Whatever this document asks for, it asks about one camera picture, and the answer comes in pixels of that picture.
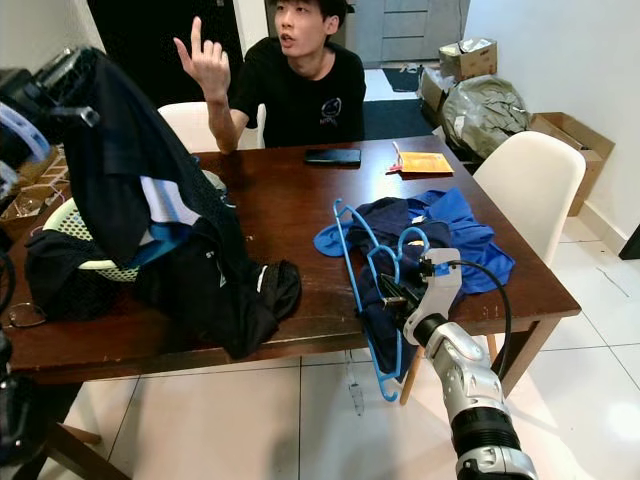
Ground open brown cardboard box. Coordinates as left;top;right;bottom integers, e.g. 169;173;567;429
418;66;453;115

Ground black garment with ring logo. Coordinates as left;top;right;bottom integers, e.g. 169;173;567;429
135;225;303;359

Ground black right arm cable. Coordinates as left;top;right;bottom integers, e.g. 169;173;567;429
450;258;513;379

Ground black shirt with white band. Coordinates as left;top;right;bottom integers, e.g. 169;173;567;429
60;48;251;276

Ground olive green stuffed bag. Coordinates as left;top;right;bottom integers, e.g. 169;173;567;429
442;75;533;161

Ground plain black garment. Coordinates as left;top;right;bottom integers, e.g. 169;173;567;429
25;228;121;323

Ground large brown cardboard box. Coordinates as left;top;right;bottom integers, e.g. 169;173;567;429
528;112;616;217

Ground cardboard box with silver liner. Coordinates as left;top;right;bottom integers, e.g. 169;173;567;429
438;38;498;81

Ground person's right hand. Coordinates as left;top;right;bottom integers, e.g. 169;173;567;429
175;17;233;101

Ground dark navy floor rug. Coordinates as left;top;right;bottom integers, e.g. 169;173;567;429
365;97;436;141

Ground person in black t-shirt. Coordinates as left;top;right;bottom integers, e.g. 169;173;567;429
175;0;368;153

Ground grey kitchen cabinets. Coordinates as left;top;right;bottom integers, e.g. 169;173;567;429
345;0;466;61

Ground blue plastic clothes hanger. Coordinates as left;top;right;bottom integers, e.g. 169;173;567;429
333;200;433;403

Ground royal blue shirt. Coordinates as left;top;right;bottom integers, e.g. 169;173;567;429
313;188;516;295

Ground pale green laundry basket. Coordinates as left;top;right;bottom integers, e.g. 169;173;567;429
43;195;151;284

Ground black smartphone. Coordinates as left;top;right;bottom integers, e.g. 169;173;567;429
305;148;362;167

